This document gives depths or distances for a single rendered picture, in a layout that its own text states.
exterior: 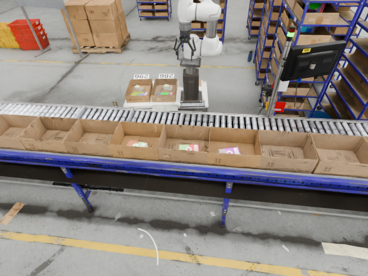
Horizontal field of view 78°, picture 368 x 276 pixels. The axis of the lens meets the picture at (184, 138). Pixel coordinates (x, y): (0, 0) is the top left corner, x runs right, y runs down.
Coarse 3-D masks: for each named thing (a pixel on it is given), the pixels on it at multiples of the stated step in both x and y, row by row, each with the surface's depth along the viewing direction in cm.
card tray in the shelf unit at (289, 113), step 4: (276, 112) 315; (280, 112) 315; (284, 112) 315; (288, 112) 314; (292, 112) 314; (296, 112) 305; (284, 116) 298; (288, 116) 297; (292, 116) 296; (296, 116) 296
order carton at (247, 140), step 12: (216, 132) 194; (228, 132) 193; (240, 132) 191; (252, 132) 189; (216, 144) 199; (228, 144) 199; (240, 144) 198; (252, 144) 197; (216, 156) 173; (228, 156) 171; (240, 156) 169; (252, 156) 167; (252, 168) 177
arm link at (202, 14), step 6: (198, 0) 169; (204, 0) 161; (210, 0) 155; (198, 6) 150; (204, 6) 150; (210, 6) 149; (216, 6) 150; (198, 12) 151; (204, 12) 150; (210, 12) 150; (216, 12) 150; (198, 18) 154; (204, 18) 153; (210, 18) 152; (216, 18) 153
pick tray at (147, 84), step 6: (132, 84) 299; (138, 84) 299; (144, 84) 299; (150, 84) 299; (126, 90) 275; (132, 90) 292; (138, 90) 291; (144, 90) 290; (150, 90) 277; (126, 96) 267; (132, 96) 267; (138, 96) 267; (144, 96) 267; (150, 96) 276; (126, 102) 273; (132, 102) 273
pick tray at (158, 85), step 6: (168, 78) 292; (174, 78) 292; (156, 84) 299; (162, 84) 298; (168, 84) 298; (174, 84) 298; (156, 90) 290; (162, 90) 289; (168, 90) 288; (174, 90) 288; (156, 96) 267; (162, 96) 266; (168, 96) 266; (174, 96) 266
